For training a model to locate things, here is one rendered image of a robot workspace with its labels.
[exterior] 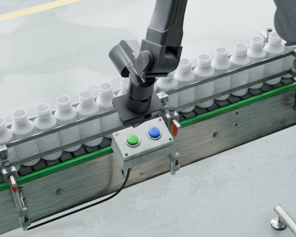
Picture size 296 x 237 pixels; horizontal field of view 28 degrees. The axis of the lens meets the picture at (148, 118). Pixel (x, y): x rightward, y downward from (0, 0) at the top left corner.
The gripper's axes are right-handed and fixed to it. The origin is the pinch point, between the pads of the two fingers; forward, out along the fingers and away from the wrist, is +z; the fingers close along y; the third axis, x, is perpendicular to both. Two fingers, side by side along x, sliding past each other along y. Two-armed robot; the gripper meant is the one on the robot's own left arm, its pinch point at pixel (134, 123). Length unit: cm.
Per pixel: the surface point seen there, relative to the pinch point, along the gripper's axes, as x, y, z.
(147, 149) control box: 4.0, -2.7, 7.8
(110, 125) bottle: -11.2, 0.4, 18.3
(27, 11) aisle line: -220, -34, 208
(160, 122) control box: -1.8, -9.1, 7.7
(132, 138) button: 0.3, -0.1, 6.8
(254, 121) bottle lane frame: -3, -46, 31
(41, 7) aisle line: -221, -44, 208
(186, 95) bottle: -11.9, -23.4, 16.5
